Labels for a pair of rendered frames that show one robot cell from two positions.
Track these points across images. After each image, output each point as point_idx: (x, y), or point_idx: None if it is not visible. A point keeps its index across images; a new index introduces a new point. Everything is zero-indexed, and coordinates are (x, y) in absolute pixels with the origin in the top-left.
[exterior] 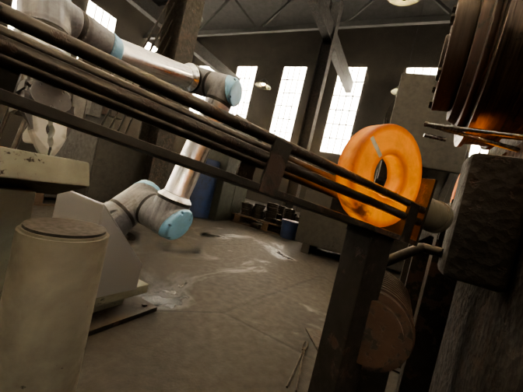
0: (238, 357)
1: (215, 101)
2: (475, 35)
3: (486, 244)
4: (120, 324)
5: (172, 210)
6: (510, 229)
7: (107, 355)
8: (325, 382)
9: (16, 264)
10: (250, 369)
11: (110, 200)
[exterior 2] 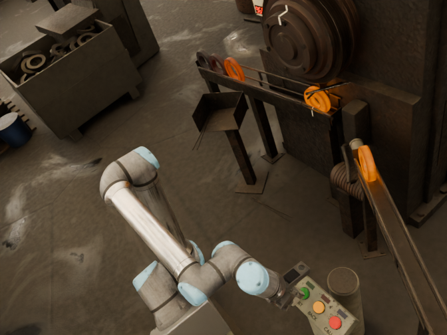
0: (263, 241)
1: (155, 180)
2: (322, 57)
3: (364, 134)
4: (227, 313)
5: (194, 254)
6: (367, 125)
7: (259, 315)
8: (372, 211)
9: (357, 294)
10: (274, 236)
11: (160, 307)
